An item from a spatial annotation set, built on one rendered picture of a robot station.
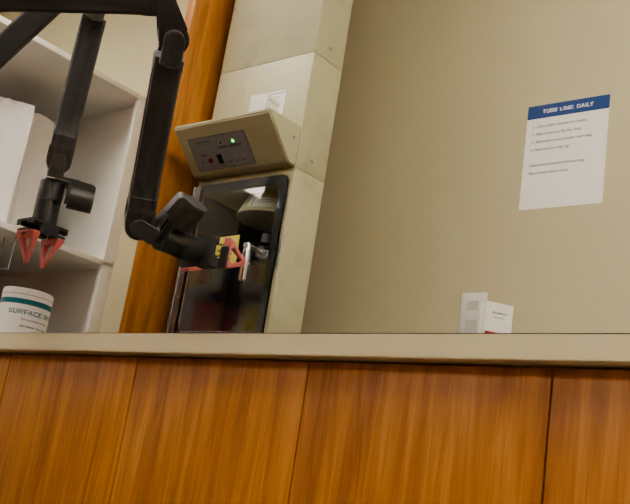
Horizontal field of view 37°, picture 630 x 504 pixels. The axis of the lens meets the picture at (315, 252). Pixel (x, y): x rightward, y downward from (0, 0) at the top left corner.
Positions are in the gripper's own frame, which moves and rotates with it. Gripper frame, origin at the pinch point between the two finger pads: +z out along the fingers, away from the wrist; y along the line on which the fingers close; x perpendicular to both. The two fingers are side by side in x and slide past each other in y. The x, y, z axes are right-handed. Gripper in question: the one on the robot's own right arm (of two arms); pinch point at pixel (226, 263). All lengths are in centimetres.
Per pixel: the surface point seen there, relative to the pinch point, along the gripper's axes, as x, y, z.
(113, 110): -82, 129, 52
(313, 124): -38.9, -5.0, 15.7
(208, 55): -63, 32, 11
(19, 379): 30, 43, -17
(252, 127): -33.6, 1.6, 2.3
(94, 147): -68, 137, 53
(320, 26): -64, -5, 13
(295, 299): 3.5, -4.8, 18.8
